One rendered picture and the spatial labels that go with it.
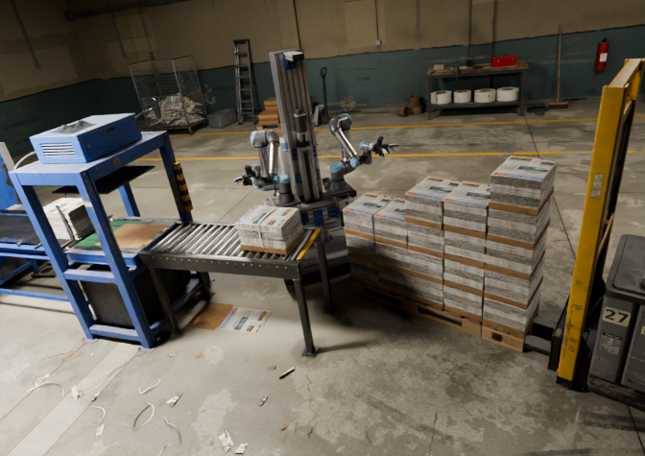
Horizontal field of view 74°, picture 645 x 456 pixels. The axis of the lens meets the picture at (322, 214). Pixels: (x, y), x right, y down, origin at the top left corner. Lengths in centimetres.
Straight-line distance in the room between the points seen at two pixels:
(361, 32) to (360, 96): 134
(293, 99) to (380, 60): 619
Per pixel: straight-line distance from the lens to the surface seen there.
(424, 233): 316
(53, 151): 361
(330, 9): 996
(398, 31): 967
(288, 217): 300
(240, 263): 307
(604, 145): 238
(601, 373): 313
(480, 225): 294
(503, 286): 312
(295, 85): 372
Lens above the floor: 232
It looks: 26 degrees down
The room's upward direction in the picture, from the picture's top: 8 degrees counter-clockwise
